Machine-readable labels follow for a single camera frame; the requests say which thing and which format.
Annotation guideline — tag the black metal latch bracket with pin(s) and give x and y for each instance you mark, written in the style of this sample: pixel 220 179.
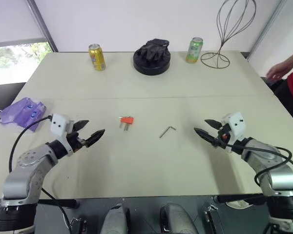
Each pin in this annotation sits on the black metal latch bracket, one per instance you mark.
pixel 78 226
pixel 211 219

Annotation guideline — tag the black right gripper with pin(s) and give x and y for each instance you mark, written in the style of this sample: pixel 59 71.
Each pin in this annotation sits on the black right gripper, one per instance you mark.
pixel 222 142

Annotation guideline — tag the black table frame bar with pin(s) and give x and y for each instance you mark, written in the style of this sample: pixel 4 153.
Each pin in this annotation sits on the black table frame bar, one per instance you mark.
pixel 61 202
pixel 241 198

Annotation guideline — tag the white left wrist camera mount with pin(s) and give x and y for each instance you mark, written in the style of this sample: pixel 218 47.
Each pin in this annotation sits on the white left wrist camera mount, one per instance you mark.
pixel 58 124

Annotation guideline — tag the black round base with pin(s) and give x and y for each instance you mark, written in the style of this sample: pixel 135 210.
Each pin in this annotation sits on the black round base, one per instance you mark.
pixel 151 68

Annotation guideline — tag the bystander dark trousers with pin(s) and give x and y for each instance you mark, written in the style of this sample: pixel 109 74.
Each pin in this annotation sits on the bystander dark trousers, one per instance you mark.
pixel 289 102

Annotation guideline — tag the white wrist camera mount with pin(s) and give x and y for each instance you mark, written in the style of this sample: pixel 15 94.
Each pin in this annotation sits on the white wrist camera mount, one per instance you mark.
pixel 58 124
pixel 236 124

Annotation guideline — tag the purple plastic bag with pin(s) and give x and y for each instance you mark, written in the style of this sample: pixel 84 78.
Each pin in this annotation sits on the purple plastic bag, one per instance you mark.
pixel 19 113

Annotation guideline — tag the crumpled black cloth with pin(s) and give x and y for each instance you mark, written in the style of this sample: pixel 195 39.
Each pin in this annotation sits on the crumpled black cloth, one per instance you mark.
pixel 153 50

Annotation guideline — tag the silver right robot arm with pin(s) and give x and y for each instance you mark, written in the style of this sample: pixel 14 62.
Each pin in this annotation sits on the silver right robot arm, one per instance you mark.
pixel 278 175

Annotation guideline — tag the bystander bare hand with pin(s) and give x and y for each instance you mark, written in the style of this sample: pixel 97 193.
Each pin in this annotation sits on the bystander bare hand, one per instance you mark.
pixel 278 69

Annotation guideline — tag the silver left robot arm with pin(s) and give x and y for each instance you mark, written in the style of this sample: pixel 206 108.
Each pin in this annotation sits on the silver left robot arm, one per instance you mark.
pixel 27 170

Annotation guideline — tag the green drink can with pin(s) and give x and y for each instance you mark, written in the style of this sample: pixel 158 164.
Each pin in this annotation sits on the green drink can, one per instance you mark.
pixel 194 51

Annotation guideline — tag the dark window frame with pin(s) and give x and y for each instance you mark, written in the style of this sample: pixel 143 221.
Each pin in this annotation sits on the dark window frame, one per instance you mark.
pixel 44 24

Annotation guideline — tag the white roller blind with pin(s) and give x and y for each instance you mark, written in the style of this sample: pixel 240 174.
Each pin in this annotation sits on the white roller blind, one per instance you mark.
pixel 12 19

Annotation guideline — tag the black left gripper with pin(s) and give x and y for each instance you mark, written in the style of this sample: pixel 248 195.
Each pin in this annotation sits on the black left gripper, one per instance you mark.
pixel 74 142

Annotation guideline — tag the yellow drink can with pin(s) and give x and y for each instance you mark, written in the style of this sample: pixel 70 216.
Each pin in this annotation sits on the yellow drink can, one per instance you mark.
pixel 97 58

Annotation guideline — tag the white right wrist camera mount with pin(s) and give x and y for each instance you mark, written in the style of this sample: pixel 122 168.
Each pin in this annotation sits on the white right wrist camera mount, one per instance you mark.
pixel 236 124

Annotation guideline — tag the grey rounded robot leg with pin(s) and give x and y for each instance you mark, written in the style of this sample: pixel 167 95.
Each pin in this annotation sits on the grey rounded robot leg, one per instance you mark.
pixel 114 219
pixel 178 218

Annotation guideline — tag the metal hex key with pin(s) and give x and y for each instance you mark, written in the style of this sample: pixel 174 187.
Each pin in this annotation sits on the metal hex key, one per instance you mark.
pixel 165 131

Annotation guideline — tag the red block with metal pins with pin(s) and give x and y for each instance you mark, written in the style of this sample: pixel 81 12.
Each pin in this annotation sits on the red block with metal pins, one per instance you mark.
pixel 127 120

